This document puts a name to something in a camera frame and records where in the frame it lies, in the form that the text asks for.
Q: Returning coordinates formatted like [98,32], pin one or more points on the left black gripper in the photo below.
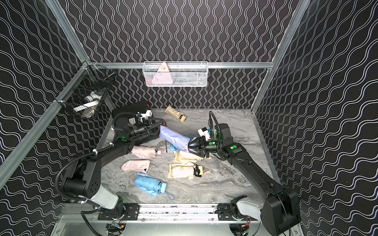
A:
[150,126]

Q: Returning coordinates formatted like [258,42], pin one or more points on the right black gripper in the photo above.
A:
[201,153]

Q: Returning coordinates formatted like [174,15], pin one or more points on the cream sleeved umbrella front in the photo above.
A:
[186,158]

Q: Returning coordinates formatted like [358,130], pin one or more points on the lavender umbrella sleeve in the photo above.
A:
[174,138]

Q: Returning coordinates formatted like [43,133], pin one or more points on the beige umbrella with wooden handle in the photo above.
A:
[180,171]

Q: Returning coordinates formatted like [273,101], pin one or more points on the pink sleeved umbrella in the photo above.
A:
[145,152]

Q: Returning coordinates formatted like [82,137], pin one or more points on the pink umbrella sleeve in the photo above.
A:
[141,166]

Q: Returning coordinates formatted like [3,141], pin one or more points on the light blue umbrella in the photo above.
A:
[152,186]

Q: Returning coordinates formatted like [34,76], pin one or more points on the light blue sleeve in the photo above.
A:
[173,148]

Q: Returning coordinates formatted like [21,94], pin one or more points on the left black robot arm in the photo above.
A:
[80,179]

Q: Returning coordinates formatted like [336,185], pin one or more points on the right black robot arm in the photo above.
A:
[279,211]

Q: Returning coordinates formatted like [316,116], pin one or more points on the black tool case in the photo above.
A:
[130,109]

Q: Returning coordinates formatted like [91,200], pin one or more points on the pink triangle card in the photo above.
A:
[162,76]

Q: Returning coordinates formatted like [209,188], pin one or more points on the white roll in basket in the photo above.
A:
[87,110]

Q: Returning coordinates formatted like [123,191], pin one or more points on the orange handled screwdriver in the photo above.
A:
[166,147]

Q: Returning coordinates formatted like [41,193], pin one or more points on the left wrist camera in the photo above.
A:
[144,116]

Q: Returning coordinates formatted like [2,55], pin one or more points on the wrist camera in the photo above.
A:
[144,116]
[204,132]

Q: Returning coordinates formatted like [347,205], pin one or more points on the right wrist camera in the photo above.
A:
[204,132]

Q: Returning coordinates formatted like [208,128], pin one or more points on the white wire basket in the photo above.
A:
[184,74]

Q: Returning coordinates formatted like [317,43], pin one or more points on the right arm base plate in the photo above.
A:
[229,211]

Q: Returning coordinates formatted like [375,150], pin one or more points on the aluminium front rail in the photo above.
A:
[191,213]

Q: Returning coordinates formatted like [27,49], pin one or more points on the black wire basket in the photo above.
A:
[96,78]

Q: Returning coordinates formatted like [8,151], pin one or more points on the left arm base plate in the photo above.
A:
[126,212]

